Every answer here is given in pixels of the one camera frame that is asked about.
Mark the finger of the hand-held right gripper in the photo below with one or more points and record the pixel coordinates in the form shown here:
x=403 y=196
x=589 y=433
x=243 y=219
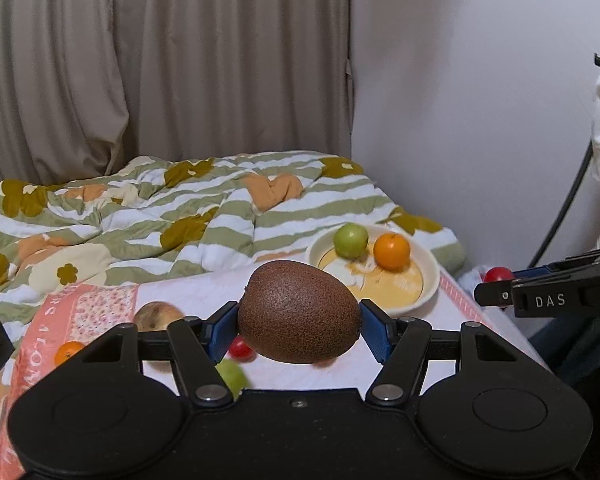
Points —
x=492 y=294
x=530 y=273

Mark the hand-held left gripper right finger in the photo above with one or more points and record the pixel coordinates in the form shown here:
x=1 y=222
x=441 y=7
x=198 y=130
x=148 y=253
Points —
x=375 y=331

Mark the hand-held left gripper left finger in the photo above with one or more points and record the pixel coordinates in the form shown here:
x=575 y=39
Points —
x=222 y=331

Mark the red cherry tomato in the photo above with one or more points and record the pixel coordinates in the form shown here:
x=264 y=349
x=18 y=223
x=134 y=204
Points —
x=497 y=275
x=240 y=349

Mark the green apple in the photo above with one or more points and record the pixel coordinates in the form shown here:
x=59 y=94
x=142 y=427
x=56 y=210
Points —
x=350 y=241
x=232 y=375

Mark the cream bowl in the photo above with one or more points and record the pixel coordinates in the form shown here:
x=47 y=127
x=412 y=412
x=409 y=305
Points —
x=410 y=290

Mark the brownish blemished apple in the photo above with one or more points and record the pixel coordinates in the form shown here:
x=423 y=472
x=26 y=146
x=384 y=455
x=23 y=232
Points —
x=155 y=316

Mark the brown kiwi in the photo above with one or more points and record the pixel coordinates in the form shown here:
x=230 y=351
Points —
x=300 y=310

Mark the orange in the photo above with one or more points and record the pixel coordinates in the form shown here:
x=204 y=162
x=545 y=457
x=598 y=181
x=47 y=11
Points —
x=66 y=354
x=391 y=252

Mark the white crumpled cloth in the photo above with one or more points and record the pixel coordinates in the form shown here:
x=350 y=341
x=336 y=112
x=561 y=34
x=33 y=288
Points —
x=472 y=280

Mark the pink floral printed cloth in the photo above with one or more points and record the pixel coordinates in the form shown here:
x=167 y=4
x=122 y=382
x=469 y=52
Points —
x=105 y=310

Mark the green striped floral blanket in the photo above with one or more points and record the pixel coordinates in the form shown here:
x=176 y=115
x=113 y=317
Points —
x=155 y=215

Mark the beige curtain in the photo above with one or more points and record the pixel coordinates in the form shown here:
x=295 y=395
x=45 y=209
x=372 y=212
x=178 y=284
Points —
x=45 y=70
x=230 y=55

